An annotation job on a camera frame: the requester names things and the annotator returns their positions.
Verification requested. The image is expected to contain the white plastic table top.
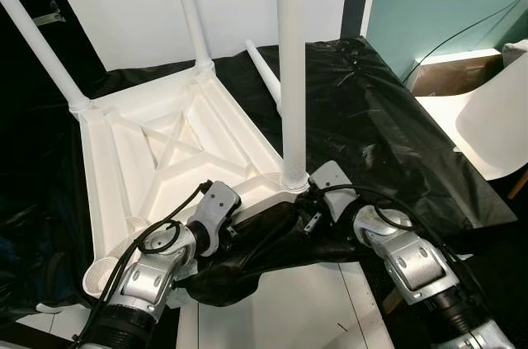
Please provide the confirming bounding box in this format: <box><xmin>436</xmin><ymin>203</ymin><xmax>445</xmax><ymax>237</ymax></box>
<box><xmin>78</xmin><ymin>64</ymin><xmax>310</xmax><ymax>296</ymax></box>

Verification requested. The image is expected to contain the black table cloth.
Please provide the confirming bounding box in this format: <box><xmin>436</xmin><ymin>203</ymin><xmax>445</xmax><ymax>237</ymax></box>
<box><xmin>0</xmin><ymin>35</ymin><xmax>519</xmax><ymax>309</ymax></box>

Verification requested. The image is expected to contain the brown box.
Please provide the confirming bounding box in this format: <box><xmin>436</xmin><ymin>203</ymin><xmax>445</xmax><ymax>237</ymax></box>
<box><xmin>410</xmin><ymin>50</ymin><xmax>506</xmax><ymax>98</ymax></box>

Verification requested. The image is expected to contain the white shell chair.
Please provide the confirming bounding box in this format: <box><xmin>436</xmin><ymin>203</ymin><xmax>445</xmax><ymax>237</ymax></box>
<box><xmin>412</xmin><ymin>52</ymin><xmax>528</xmax><ymax>181</ymax></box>

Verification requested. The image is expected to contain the large white backdrop panel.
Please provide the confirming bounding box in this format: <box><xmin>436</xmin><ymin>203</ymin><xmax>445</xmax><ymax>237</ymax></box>
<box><xmin>43</xmin><ymin>0</ymin><xmax>351</xmax><ymax>72</ymax></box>

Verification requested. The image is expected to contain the white bag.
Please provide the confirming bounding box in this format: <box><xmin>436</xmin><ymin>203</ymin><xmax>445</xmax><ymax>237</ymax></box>
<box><xmin>502</xmin><ymin>40</ymin><xmax>528</xmax><ymax>65</ymax></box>

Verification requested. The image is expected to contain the small grey metal plate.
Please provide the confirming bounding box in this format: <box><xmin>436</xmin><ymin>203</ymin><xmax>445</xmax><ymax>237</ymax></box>
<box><xmin>35</xmin><ymin>11</ymin><xmax>65</xmax><ymax>24</ymax></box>

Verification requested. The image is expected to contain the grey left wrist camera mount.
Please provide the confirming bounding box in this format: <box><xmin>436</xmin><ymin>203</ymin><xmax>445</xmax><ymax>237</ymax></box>
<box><xmin>191</xmin><ymin>182</ymin><xmax>242</xmax><ymax>257</ymax></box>

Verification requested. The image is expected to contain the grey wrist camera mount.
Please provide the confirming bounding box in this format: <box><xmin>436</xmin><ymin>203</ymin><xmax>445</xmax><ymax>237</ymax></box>
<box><xmin>309</xmin><ymin>161</ymin><xmax>357</xmax><ymax>222</ymax></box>
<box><xmin>191</xmin><ymin>182</ymin><xmax>242</xmax><ymax>257</ymax></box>

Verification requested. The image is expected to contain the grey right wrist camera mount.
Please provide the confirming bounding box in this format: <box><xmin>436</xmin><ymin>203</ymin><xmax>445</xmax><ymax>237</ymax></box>
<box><xmin>309</xmin><ymin>161</ymin><xmax>357</xmax><ymax>222</ymax></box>

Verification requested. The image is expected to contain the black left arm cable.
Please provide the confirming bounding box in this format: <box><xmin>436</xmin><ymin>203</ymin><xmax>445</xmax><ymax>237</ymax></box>
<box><xmin>82</xmin><ymin>182</ymin><xmax>214</xmax><ymax>342</ymax></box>

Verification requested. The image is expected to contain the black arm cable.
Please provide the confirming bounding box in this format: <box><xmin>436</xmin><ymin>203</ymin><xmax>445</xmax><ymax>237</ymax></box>
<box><xmin>82</xmin><ymin>182</ymin><xmax>214</xmax><ymax>342</ymax></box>
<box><xmin>318</xmin><ymin>184</ymin><xmax>488</xmax><ymax>317</ymax></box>

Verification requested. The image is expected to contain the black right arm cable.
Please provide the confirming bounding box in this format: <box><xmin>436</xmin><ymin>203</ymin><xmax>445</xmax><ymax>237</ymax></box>
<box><xmin>318</xmin><ymin>184</ymin><xmax>488</xmax><ymax>317</ymax></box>

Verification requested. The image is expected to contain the thin black wall cable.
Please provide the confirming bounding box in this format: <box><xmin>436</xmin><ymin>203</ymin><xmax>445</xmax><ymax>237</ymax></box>
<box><xmin>402</xmin><ymin>0</ymin><xmax>528</xmax><ymax>86</ymax></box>

